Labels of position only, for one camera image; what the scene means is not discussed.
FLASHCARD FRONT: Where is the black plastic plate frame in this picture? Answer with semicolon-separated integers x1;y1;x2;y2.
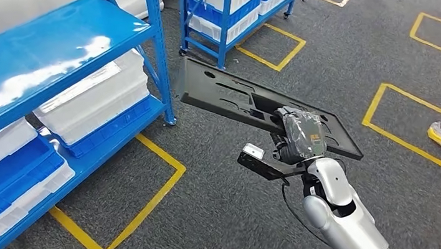
172;55;372;162

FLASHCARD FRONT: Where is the blue wheeled shelf rack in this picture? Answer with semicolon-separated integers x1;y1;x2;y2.
167;0;311;80

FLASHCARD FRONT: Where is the large blue metal shelf rack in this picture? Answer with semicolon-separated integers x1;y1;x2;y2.
0;0;191;249

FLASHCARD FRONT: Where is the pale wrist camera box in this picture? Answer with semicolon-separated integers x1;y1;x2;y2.
235;142;310;186

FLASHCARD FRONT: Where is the thin black camera cable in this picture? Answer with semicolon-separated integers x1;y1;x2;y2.
275;180;337;247

